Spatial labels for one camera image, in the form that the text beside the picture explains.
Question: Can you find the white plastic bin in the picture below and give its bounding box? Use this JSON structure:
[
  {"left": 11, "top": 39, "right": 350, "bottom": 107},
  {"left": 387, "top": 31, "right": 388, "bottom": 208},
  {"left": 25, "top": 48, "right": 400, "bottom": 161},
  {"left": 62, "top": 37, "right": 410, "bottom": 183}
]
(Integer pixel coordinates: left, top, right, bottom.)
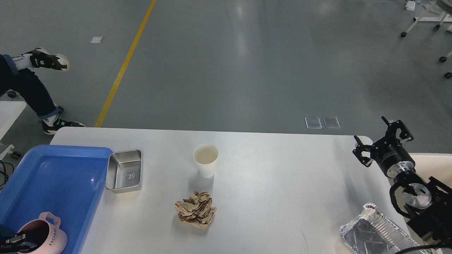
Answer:
[{"left": 410, "top": 153, "right": 452, "bottom": 187}]

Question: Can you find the crumpled brown paper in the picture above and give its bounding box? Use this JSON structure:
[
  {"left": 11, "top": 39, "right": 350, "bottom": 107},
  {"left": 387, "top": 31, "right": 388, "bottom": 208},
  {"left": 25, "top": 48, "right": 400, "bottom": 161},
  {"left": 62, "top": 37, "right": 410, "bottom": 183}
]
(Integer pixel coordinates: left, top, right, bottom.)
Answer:
[{"left": 174, "top": 190, "right": 217, "bottom": 230}]

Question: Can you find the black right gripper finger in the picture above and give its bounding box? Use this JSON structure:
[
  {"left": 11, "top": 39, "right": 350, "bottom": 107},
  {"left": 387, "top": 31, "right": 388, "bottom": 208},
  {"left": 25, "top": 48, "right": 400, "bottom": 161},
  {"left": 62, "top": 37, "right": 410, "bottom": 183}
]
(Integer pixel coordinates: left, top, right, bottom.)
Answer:
[
  {"left": 352, "top": 135, "right": 375, "bottom": 167},
  {"left": 381, "top": 116, "right": 414, "bottom": 143}
]

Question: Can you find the stainless steel rectangular tray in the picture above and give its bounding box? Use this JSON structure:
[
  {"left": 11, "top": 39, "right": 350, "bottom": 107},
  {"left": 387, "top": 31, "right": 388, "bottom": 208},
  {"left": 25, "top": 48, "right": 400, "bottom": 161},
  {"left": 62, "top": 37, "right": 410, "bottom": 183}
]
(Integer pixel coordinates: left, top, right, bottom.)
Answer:
[{"left": 105, "top": 150, "right": 142, "bottom": 194}]

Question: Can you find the floor socket cover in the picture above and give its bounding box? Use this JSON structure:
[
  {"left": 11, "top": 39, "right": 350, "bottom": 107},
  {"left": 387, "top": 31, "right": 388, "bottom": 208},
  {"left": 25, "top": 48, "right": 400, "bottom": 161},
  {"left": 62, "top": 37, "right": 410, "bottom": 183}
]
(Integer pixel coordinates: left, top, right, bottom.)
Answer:
[
  {"left": 322, "top": 116, "right": 341, "bottom": 129},
  {"left": 304, "top": 117, "right": 322, "bottom": 129}
]

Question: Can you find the aluminium foil tray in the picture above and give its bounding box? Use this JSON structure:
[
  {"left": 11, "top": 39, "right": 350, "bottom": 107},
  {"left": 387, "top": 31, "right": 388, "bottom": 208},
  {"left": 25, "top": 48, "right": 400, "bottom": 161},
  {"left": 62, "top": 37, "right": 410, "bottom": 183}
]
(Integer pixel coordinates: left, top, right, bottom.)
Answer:
[{"left": 339, "top": 203, "right": 419, "bottom": 254}]

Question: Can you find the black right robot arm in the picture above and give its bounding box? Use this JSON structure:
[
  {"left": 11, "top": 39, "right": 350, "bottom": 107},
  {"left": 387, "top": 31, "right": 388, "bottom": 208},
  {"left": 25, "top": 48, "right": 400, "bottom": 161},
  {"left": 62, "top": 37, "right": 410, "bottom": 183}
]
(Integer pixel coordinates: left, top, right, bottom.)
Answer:
[{"left": 352, "top": 117, "right": 452, "bottom": 249}]

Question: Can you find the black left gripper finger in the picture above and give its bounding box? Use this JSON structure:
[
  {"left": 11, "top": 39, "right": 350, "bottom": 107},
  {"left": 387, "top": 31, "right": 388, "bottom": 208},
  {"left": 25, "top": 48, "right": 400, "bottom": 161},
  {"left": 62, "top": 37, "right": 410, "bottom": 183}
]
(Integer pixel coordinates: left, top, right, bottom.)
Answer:
[{"left": 0, "top": 234, "right": 32, "bottom": 253}]

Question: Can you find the white side table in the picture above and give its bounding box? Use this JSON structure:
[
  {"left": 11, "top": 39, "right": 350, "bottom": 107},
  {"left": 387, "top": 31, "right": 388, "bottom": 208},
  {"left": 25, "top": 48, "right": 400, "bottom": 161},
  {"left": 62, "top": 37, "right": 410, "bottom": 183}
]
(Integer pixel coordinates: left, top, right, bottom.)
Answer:
[{"left": 0, "top": 101, "right": 27, "bottom": 139}]

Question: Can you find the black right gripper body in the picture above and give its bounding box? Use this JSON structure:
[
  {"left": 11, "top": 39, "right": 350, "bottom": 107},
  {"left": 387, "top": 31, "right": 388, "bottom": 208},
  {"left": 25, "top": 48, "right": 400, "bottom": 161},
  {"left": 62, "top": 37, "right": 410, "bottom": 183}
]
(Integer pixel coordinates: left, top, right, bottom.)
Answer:
[{"left": 371, "top": 138, "right": 415, "bottom": 177}]

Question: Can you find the left floor socket cover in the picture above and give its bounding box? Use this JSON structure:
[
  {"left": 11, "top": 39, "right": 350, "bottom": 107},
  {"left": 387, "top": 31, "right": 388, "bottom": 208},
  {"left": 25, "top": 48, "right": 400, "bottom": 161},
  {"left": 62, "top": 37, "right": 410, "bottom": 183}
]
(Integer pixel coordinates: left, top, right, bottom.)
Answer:
[{"left": 304, "top": 117, "right": 322, "bottom": 129}]

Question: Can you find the white wheeled cart frame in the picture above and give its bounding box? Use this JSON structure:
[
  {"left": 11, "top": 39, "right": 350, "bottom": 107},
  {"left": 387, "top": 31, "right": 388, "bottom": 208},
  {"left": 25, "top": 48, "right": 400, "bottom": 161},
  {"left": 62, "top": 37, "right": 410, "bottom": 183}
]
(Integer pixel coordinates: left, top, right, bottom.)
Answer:
[{"left": 400, "top": 0, "right": 452, "bottom": 79}]

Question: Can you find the person in black sweater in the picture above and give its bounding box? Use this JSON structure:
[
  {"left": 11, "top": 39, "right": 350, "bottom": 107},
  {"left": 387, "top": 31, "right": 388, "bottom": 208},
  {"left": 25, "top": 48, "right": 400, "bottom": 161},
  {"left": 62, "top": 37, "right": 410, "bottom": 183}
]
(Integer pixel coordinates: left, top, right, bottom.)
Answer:
[{"left": 0, "top": 48, "right": 85, "bottom": 135}]

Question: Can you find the blue plastic tray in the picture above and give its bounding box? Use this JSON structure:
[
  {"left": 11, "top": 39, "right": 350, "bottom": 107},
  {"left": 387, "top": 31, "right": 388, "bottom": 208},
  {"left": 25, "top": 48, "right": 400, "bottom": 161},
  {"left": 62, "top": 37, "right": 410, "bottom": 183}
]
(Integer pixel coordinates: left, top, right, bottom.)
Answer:
[{"left": 0, "top": 145, "right": 112, "bottom": 254}]

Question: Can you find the white paper cup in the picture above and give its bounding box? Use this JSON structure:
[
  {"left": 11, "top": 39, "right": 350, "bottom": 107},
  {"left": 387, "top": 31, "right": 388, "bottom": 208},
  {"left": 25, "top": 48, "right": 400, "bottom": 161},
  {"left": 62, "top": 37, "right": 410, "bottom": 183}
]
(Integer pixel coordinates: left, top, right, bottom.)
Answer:
[{"left": 192, "top": 143, "right": 219, "bottom": 179}]

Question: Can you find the right floor socket cover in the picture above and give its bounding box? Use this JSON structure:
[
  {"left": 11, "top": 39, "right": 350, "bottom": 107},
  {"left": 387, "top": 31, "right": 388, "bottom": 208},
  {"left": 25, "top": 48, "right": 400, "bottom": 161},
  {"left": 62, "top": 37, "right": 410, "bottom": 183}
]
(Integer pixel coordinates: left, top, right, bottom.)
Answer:
[{"left": 322, "top": 116, "right": 341, "bottom": 129}]

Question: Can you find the pink ribbed mug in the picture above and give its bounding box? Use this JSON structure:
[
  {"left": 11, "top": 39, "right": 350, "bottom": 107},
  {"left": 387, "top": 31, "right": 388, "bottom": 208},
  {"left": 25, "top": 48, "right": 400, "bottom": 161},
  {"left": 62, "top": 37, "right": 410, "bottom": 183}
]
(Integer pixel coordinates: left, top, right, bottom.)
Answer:
[{"left": 18, "top": 212, "right": 67, "bottom": 254}]

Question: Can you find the black cable at left edge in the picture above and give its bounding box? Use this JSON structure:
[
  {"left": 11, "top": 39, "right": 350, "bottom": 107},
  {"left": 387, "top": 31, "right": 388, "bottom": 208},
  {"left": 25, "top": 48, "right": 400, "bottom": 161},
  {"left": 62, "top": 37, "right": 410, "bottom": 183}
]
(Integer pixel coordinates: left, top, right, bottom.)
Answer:
[{"left": 0, "top": 159, "right": 15, "bottom": 187}]

